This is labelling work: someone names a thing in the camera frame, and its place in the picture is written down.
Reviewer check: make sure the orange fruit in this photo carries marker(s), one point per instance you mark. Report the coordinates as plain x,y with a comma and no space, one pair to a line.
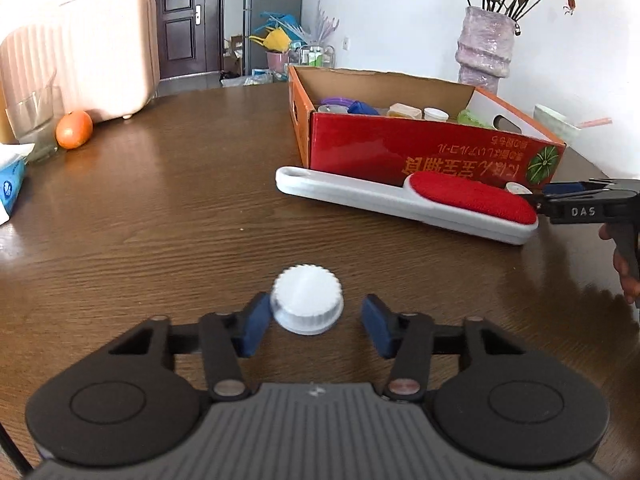
74,130

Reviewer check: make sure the pink textured vase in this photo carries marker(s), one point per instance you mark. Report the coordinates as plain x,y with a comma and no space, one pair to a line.
485,50

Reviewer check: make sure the white decorative stalks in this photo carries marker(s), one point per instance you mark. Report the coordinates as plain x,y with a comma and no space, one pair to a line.
326,22

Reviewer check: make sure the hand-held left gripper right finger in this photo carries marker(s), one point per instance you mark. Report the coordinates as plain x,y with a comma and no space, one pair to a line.
378,327

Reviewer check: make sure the clear glass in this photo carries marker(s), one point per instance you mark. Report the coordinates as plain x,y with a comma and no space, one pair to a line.
35,125

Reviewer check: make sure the red and white lint brush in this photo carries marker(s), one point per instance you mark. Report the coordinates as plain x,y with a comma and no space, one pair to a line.
350,195

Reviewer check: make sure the small white jar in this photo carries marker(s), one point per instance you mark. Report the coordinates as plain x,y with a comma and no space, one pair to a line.
435,114

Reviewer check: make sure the person's right hand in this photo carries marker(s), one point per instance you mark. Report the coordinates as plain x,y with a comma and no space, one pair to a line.
626,272

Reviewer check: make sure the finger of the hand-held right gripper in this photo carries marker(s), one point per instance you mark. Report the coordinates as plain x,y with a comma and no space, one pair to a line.
540,204
565,189

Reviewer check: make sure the white ridged bottle cap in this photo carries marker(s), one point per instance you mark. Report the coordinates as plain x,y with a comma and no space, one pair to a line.
306,305

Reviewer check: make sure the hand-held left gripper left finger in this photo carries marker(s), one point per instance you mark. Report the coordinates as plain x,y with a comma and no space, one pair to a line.
253,327

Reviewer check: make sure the purple lid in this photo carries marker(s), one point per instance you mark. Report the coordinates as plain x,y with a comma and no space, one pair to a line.
334,102

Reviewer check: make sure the pink bin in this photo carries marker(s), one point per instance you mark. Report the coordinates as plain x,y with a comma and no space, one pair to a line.
277,61

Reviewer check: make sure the red cardboard box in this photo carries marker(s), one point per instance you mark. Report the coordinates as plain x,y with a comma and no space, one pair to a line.
375,145

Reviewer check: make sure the pink spoon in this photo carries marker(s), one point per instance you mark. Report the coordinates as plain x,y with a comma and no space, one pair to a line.
595,122

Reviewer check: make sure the pink suitcase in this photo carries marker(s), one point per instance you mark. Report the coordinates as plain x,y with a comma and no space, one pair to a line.
90,50

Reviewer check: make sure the white lid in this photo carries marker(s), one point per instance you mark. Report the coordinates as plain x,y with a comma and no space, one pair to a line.
517,188

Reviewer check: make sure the pale green bowl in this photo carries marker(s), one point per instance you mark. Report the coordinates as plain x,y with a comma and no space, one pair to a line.
555,122

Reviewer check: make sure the dark brown entrance door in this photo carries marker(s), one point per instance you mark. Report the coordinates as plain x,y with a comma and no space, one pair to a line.
182,20

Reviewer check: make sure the blue tissue pack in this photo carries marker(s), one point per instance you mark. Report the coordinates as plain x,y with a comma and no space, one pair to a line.
12,185

